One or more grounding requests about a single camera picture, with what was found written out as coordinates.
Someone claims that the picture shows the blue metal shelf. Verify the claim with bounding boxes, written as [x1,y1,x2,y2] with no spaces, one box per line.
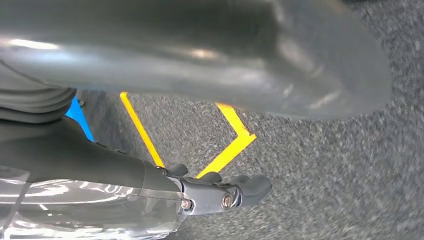
[65,96,95,143]

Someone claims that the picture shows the yellow floor tape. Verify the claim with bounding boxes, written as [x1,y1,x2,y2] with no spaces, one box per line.
[119,91,258,180]

